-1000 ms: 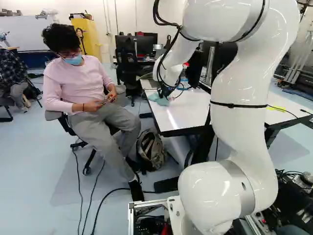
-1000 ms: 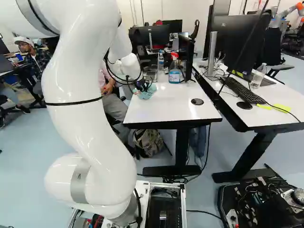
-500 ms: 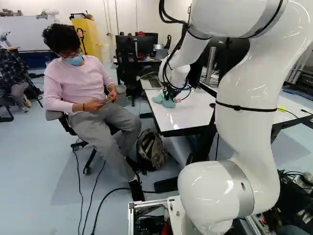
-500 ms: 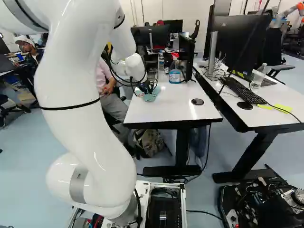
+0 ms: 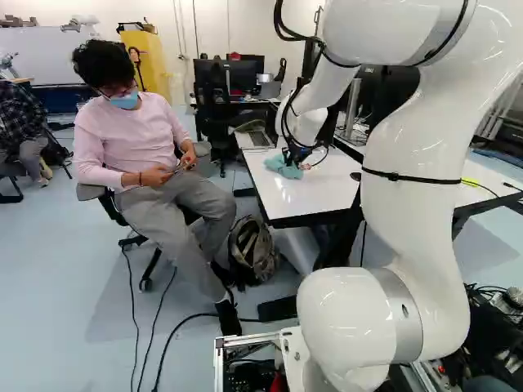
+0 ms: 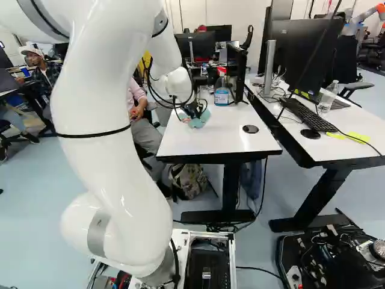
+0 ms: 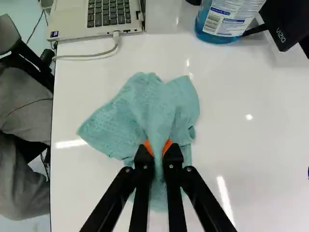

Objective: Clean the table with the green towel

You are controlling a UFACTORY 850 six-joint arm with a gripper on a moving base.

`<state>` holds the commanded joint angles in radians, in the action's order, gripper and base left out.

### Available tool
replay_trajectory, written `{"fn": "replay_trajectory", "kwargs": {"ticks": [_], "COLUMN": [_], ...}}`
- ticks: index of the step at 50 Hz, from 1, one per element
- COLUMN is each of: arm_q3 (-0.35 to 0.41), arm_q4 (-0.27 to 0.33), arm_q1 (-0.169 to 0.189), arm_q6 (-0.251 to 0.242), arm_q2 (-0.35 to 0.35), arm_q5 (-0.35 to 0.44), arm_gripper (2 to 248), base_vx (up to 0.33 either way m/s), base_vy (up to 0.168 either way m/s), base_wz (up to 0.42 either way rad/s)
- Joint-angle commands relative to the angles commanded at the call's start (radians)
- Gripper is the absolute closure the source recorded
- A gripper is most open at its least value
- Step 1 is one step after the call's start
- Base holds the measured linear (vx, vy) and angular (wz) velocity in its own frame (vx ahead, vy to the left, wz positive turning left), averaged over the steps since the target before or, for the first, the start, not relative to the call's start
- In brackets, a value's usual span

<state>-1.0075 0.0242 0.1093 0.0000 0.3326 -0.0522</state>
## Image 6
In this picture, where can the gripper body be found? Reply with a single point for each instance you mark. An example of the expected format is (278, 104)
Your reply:
(193, 110)

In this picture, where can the green towel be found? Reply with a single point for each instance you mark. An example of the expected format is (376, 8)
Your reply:
(201, 121)

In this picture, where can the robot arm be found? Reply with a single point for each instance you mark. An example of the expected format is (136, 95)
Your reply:
(99, 90)

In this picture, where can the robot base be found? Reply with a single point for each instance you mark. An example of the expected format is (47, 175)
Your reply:
(207, 265)

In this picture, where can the white table with black legs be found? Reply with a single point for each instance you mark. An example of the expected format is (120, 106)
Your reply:
(216, 132)

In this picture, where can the blue liquid spray bottle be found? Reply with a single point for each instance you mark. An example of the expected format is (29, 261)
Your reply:
(222, 91)

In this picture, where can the person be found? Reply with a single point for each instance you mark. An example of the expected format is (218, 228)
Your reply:
(42, 75)
(145, 135)

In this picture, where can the small black monitor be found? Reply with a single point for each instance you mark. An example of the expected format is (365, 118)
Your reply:
(237, 72)

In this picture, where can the camouflage backpack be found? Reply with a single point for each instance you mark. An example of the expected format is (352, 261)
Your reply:
(188, 182)

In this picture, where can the silver monitor stand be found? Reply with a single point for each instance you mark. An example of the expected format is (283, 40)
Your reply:
(268, 69)

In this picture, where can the blue cloth bag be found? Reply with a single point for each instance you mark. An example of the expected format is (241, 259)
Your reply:
(252, 180)

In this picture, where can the black keyboard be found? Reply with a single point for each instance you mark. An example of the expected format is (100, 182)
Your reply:
(309, 116)

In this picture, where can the large black monitor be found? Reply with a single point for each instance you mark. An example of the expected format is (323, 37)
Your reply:
(306, 51)

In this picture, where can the clear plastic water bottle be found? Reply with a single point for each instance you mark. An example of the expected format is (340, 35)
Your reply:
(327, 99)

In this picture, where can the white desk with black legs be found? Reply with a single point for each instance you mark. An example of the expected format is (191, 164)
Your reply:
(346, 144)

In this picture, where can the yellow sticky note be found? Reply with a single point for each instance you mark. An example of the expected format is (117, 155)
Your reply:
(358, 137)

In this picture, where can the black equipment cart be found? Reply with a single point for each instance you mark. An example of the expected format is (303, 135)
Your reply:
(331, 259)

